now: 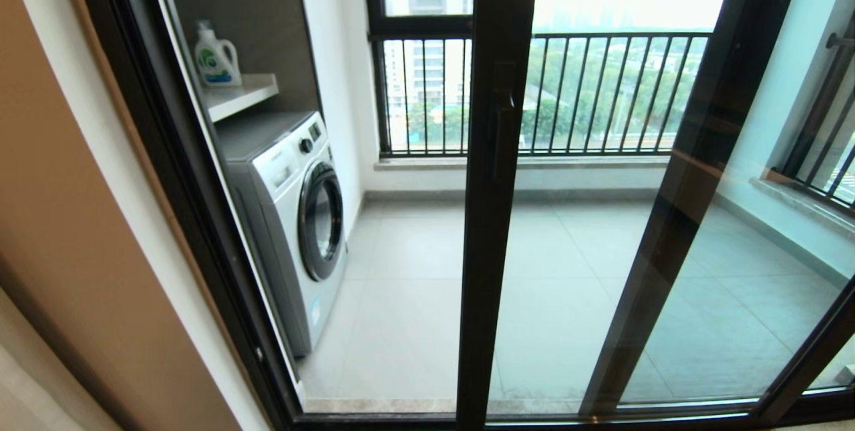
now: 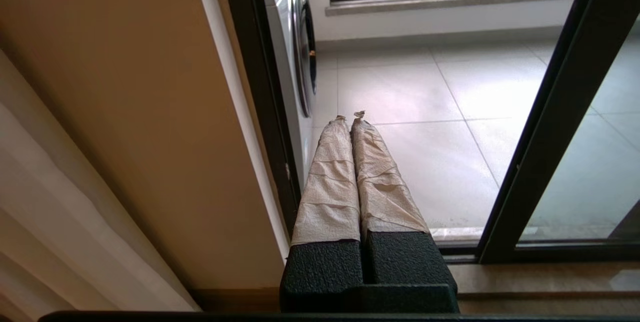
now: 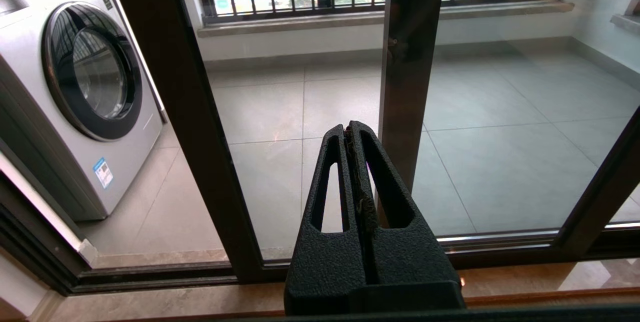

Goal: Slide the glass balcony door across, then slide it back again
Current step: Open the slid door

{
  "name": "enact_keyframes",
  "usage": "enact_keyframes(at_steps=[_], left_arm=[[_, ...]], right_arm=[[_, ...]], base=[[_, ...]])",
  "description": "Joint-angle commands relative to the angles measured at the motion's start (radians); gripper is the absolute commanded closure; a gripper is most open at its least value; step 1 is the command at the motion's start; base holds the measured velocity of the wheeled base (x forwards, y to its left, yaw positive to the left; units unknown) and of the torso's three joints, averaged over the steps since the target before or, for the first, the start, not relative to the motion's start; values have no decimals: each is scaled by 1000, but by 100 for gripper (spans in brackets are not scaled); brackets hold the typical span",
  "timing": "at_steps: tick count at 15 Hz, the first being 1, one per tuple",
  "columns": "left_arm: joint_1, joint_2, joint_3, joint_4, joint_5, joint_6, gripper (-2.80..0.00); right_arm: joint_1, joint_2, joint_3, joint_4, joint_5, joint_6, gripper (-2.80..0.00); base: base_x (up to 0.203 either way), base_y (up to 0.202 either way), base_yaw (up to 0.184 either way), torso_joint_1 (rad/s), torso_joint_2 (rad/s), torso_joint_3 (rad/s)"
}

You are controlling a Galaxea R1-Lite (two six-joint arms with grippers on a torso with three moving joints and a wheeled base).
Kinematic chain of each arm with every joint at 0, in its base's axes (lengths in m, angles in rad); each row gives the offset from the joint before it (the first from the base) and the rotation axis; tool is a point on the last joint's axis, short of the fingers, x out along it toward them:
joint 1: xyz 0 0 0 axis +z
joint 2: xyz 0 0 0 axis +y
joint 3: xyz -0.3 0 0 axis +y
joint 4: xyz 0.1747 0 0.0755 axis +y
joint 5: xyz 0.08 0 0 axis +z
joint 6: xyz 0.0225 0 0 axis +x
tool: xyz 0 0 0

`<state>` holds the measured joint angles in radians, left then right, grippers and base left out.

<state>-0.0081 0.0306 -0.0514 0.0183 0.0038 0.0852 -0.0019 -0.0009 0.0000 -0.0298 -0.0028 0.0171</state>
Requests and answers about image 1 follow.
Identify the dark framed sliding glass door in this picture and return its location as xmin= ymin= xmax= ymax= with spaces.
xmin=458 ymin=0 xmax=855 ymax=431

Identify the long grey stone window sill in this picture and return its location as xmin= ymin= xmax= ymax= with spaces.
xmin=373 ymin=154 xmax=672 ymax=171

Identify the silver front-load washing machine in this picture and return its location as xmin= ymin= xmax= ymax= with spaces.
xmin=215 ymin=109 xmax=348 ymax=358

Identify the white shelf board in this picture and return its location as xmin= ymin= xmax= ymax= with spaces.
xmin=200 ymin=74 xmax=280 ymax=123

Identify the black metal balcony railing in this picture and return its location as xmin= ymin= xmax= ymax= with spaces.
xmin=384 ymin=30 xmax=714 ymax=154

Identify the dark brown cabinet panel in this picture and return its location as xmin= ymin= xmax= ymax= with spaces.
xmin=157 ymin=0 xmax=321 ymax=118

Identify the white laundry detergent bottle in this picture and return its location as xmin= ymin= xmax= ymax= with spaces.
xmin=194 ymin=20 xmax=242 ymax=88

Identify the brown framed glass door panel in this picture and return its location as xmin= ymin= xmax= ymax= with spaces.
xmin=580 ymin=0 xmax=855 ymax=418

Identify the small stone window sill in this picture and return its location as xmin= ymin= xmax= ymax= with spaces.
xmin=751 ymin=177 xmax=855 ymax=238

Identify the dark window frame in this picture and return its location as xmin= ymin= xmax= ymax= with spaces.
xmin=363 ymin=0 xmax=482 ymax=158

